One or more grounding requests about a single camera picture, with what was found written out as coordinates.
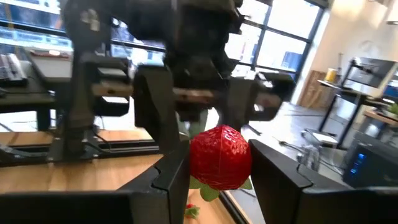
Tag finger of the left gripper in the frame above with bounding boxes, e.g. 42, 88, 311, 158
133, 65, 183, 156
219, 77, 252, 132

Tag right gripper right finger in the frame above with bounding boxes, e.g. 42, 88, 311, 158
249, 139, 346, 224

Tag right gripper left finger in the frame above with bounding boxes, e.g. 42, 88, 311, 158
119, 139, 192, 224

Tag red toy strawberry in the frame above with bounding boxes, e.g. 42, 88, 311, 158
183, 203, 201, 220
188, 124, 253, 202

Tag white flat floor box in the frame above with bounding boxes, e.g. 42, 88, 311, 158
303, 128, 340, 147

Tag wooden cabinet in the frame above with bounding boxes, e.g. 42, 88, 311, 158
298, 70, 331, 110

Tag black computer tower blue lights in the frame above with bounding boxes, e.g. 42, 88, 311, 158
343, 132, 398, 189

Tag yellow container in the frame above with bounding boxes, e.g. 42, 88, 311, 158
324, 67, 339, 84

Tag grey desk top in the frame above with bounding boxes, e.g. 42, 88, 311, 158
29, 49, 75, 82

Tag black desk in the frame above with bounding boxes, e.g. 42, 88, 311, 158
0, 51, 58, 131

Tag black monitor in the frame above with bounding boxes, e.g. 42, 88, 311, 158
345, 56, 398, 90

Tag black keyboard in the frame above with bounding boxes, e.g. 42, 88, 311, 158
0, 52, 29, 88

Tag black floor cable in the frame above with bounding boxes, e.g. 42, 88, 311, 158
272, 136, 301, 152

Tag black frame side table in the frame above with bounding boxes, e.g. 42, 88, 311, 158
317, 79, 398, 150

